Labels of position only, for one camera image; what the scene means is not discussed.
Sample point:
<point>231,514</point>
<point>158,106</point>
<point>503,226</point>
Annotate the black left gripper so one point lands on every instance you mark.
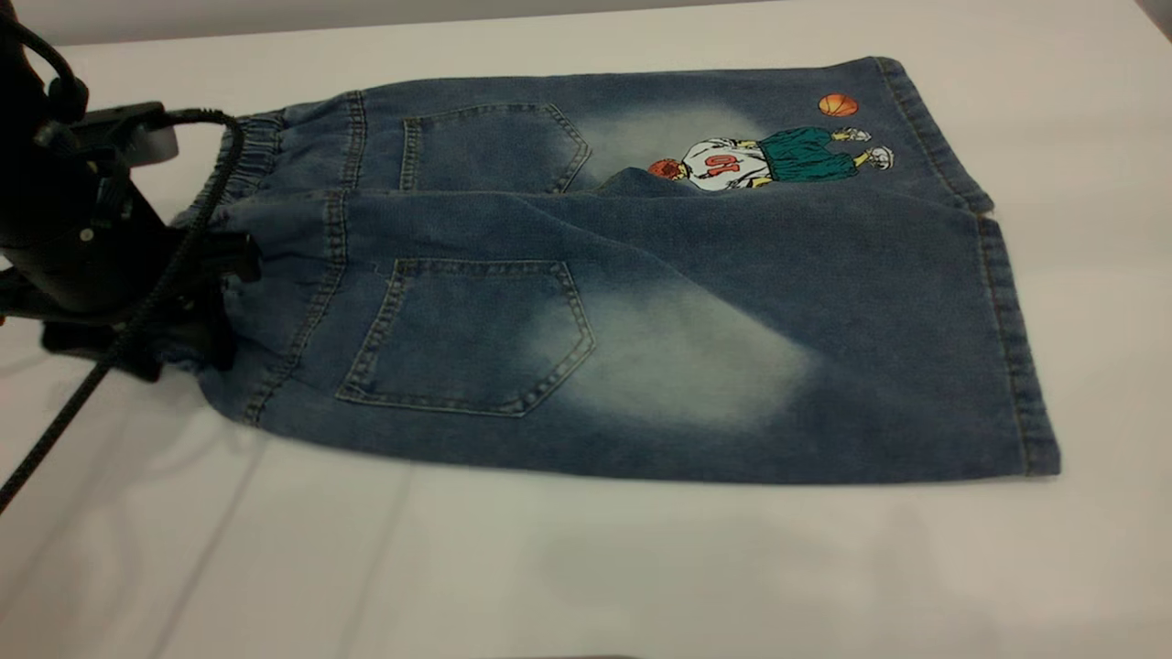
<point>82,247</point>

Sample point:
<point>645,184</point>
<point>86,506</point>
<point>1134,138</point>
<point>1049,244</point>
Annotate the blue denim shorts with cartoon print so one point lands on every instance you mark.
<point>696,275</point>

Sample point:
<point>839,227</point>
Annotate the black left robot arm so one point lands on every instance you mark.
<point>18,73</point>

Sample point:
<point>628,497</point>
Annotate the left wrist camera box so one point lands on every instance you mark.
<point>137,137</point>

